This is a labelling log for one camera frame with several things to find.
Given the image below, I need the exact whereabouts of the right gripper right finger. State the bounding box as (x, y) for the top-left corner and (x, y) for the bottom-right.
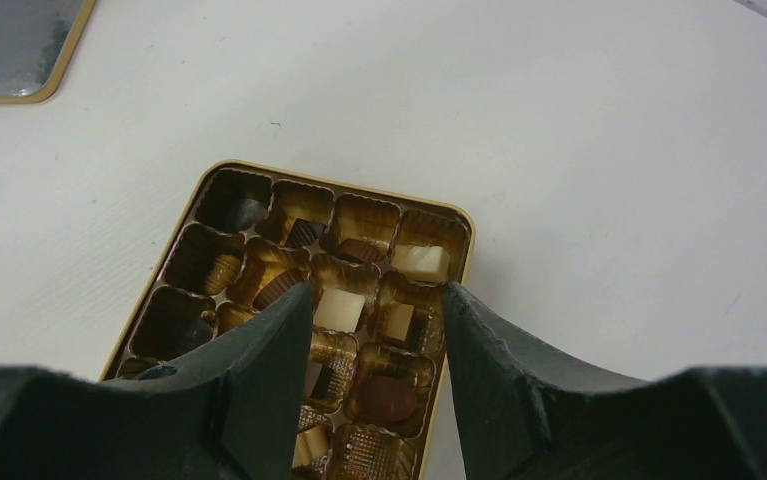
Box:
(443, 282), (767, 479)

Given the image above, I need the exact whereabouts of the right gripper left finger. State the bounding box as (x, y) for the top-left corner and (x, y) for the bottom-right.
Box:
(0, 282), (312, 479)

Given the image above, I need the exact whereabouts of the dark round chocolate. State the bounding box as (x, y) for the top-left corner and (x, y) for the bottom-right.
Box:
(169, 318), (215, 358)

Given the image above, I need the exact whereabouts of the white chocolate cell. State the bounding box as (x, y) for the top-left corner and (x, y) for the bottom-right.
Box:
(292, 425), (329, 468)

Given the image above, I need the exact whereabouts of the dark block chocolate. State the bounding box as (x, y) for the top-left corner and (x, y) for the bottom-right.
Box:
(303, 360), (338, 402)

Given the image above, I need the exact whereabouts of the tan chocolate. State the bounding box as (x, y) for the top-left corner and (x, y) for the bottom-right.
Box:
(203, 253), (243, 296)

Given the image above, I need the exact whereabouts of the brown ridged chocolate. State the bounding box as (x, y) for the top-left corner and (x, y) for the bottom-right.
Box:
(252, 269), (306, 310)

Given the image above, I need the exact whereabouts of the brown round chocolate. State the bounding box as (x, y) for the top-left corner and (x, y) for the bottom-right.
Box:
(358, 376), (418, 423)

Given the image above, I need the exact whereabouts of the gold chocolate box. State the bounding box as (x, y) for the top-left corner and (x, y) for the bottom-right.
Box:
(103, 160), (474, 479)

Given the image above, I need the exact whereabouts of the small cream chocolate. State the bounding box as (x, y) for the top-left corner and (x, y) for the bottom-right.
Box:
(382, 302), (415, 343)

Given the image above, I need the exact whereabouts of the dark striped chocolate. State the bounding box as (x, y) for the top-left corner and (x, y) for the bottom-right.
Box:
(284, 218), (326, 248)

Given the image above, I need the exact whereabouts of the dark grey heart chocolate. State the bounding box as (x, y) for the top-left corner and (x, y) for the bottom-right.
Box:
(223, 198), (268, 233)

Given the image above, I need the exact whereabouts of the reddish brown chocolate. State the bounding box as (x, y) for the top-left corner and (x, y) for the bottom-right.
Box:
(335, 238), (386, 264)

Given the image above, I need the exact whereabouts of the silver box lid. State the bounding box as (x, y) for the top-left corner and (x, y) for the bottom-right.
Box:
(0, 0), (96, 104)

